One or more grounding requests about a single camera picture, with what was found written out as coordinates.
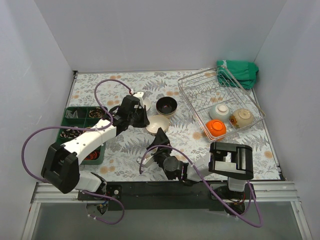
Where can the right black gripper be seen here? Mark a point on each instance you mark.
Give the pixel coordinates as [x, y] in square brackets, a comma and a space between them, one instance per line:
[161, 150]

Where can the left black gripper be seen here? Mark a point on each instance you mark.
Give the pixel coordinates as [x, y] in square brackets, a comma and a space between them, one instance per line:
[139, 116]

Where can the white blue striped bowl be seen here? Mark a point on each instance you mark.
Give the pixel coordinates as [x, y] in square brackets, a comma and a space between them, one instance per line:
[156, 122]

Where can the plain white bowl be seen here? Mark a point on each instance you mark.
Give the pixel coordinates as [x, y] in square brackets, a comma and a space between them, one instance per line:
[146, 104]

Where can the beige gold dotted bowl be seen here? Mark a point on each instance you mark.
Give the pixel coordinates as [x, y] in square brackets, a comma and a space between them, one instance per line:
[166, 104]

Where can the orange plastic bowl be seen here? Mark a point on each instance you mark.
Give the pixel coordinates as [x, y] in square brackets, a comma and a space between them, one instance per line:
[216, 130]

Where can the pale green checked bowl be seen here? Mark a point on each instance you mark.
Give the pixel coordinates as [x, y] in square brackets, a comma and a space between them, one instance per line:
[220, 112]

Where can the beige bowl green leaf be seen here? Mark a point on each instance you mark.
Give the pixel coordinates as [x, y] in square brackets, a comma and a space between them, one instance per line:
[167, 115]

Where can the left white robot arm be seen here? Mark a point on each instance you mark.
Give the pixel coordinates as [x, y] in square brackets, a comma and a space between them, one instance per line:
[61, 166]

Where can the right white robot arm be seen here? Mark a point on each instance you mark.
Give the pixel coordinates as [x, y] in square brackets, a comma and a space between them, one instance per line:
[234, 161]

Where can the floral tablecloth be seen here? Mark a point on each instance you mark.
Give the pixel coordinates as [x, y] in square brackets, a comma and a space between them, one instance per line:
[122, 153]

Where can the green compartment tray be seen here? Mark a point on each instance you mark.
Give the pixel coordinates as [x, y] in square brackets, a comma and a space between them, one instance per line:
[88, 116]

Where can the clear plastic bag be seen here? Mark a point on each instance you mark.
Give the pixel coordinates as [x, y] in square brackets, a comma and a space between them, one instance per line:
[71, 114]

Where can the beige orange flower bowl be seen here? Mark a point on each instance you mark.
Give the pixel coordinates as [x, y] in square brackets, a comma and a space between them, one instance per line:
[241, 118]

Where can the green folded cloth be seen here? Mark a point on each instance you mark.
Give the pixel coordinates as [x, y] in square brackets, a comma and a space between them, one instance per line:
[243, 71]

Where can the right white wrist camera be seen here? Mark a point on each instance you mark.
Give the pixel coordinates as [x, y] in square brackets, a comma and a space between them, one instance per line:
[147, 161]

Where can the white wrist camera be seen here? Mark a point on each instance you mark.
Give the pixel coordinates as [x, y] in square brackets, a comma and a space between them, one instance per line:
[141, 96]
[147, 161]

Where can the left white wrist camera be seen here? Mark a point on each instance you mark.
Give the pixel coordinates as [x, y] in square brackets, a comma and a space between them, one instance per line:
[141, 96]

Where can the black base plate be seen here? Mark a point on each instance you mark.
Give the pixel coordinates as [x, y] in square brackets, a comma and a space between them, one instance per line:
[163, 195]

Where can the metal wire dish rack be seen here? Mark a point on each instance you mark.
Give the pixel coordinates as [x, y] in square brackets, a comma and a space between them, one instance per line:
[201, 91]

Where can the aluminium frame rail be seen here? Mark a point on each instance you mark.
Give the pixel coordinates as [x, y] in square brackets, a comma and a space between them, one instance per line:
[265, 191]

